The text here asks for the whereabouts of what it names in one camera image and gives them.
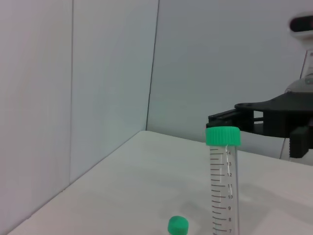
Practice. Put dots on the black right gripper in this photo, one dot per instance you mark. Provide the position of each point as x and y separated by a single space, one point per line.
281 115

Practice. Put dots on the green-capped clear test tube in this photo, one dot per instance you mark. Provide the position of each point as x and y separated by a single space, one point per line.
223 137
178 225

